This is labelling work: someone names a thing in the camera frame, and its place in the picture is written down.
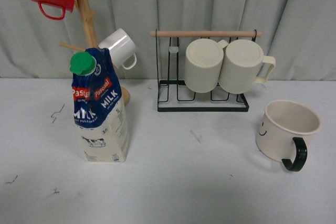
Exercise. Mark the blue white milk carton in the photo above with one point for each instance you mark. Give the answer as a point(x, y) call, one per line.
point(99, 112)

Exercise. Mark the cream smiley mug black handle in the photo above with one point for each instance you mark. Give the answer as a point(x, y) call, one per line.
point(286, 130)

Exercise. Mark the cream ribbed mug left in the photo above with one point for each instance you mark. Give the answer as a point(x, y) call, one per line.
point(203, 63)

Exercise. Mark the cream ribbed mug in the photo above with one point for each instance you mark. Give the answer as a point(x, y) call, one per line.
point(203, 63)
point(244, 64)

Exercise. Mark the white mug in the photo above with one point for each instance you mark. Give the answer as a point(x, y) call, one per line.
point(122, 49)

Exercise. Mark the cream ribbed mug right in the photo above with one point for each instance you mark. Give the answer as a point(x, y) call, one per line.
point(244, 64)

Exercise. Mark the wooden mug tree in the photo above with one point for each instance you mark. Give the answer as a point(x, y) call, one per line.
point(87, 15)

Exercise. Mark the grey curtain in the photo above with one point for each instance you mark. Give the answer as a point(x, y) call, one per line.
point(300, 34)

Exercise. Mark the black wire cup rack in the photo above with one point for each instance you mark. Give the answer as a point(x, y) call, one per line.
point(173, 95)

